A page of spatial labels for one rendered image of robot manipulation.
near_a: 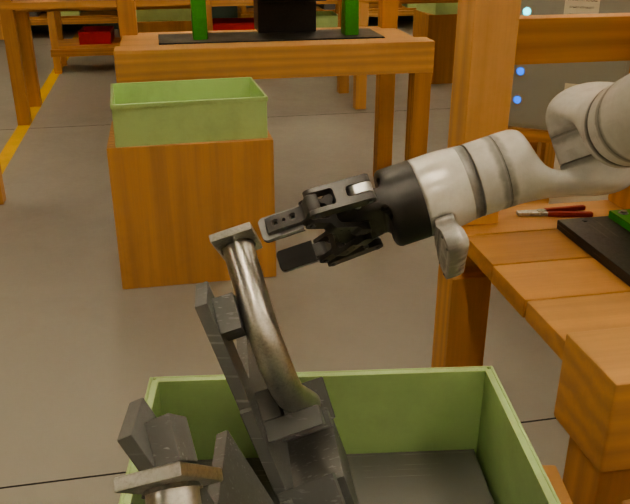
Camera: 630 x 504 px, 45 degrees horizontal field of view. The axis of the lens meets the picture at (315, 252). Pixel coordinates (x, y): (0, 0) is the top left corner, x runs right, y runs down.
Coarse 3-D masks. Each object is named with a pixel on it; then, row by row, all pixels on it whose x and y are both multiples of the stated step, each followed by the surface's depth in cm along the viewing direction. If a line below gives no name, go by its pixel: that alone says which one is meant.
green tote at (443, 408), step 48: (192, 384) 90; (336, 384) 91; (384, 384) 92; (432, 384) 92; (480, 384) 93; (192, 432) 93; (240, 432) 94; (384, 432) 95; (432, 432) 95; (480, 432) 95; (528, 480) 77
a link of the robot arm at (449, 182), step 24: (432, 168) 68; (456, 168) 68; (432, 192) 67; (456, 192) 67; (480, 192) 68; (432, 216) 68; (456, 216) 68; (480, 216) 70; (456, 240) 65; (456, 264) 68
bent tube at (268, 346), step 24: (216, 240) 69; (240, 240) 70; (240, 264) 69; (240, 288) 69; (264, 288) 69; (240, 312) 69; (264, 312) 68; (264, 336) 68; (264, 360) 68; (288, 360) 69; (288, 384) 70; (288, 408) 72
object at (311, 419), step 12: (264, 396) 75; (264, 408) 75; (276, 408) 75; (312, 408) 74; (264, 420) 74; (276, 420) 74; (288, 420) 74; (300, 420) 74; (312, 420) 74; (324, 420) 76; (276, 432) 74; (288, 432) 74; (300, 432) 75; (312, 432) 84
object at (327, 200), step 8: (320, 200) 67; (328, 200) 68; (328, 216) 67; (336, 216) 67; (312, 224) 66; (320, 224) 66; (328, 224) 67; (336, 224) 67; (344, 224) 67; (352, 224) 68; (360, 224) 69; (368, 224) 69; (328, 232) 68; (336, 232) 68; (344, 232) 69; (352, 232) 69; (360, 232) 69; (368, 232) 70
